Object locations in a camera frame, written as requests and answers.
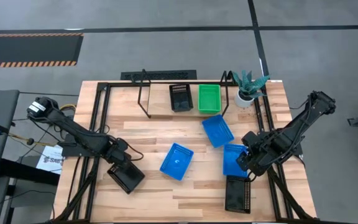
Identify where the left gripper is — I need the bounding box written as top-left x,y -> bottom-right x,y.
103,138 -> 138,175

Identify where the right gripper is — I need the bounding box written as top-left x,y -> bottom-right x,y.
236,141 -> 273,177

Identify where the blue slotted plastic basket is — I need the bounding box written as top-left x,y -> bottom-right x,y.
159,142 -> 195,182
201,114 -> 235,149
222,142 -> 250,179

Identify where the black slotted plastic basket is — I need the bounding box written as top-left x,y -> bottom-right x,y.
224,175 -> 252,215
106,160 -> 146,195
168,83 -> 195,113

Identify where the green slotted plastic basket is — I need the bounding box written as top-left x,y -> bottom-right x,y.
197,83 -> 223,115

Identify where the black-framed wooden shelf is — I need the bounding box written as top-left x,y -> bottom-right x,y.
131,68 -> 239,119

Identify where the white plant pot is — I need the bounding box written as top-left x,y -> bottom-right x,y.
234,88 -> 256,109

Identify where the white printed paper sheet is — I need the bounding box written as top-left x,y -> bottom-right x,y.
35,144 -> 65,175

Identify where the green snake plant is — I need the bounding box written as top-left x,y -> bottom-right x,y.
231,70 -> 270,100

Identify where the grey cart top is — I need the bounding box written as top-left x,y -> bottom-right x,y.
0,89 -> 21,183

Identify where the black hazard-striped floor mat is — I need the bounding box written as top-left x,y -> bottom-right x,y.
0,32 -> 85,68

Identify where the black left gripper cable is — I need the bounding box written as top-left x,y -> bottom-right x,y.
125,142 -> 145,162

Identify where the yellow cable with black knob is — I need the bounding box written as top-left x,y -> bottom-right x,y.
7,132 -> 58,147

